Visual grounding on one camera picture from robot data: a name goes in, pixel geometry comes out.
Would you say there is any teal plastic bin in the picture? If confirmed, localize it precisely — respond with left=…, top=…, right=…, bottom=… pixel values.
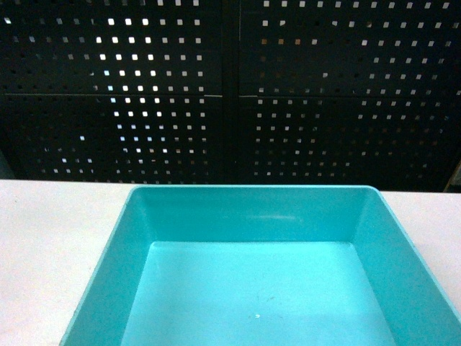
left=61, top=185, right=460, bottom=345

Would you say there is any black perforated metal panel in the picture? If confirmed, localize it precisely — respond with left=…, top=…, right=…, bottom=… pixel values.
left=1, top=1, right=460, bottom=192

